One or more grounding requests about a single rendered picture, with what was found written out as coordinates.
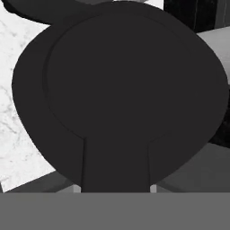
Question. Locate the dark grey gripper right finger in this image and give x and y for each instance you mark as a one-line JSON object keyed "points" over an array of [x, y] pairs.
{"points": [[154, 189]]}

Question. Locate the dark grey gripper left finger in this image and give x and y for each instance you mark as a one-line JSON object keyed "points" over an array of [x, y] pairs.
{"points": [[76, 189]]}

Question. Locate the black round blender lid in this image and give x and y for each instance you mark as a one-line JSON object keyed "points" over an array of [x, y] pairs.
{"points": [[125, 90]]}

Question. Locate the black kitchen cupboards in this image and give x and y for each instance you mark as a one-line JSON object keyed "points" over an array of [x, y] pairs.
{"points": [[191, 13]]}

